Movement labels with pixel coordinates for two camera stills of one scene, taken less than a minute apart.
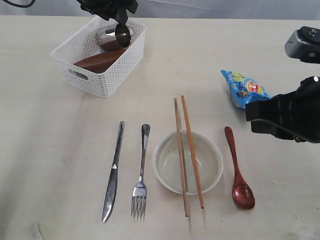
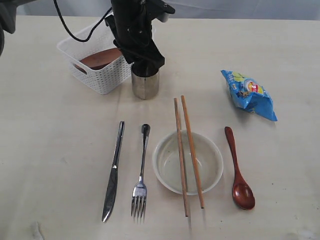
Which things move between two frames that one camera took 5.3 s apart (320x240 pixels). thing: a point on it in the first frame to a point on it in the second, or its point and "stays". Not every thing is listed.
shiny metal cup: (120, 32) to (145, 87)
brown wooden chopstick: (181, 155) stays
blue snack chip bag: (244, 89) stays
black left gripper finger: (121, 16) to (145, 57)
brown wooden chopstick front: (190, 136) stays
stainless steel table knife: (113, 182) stays
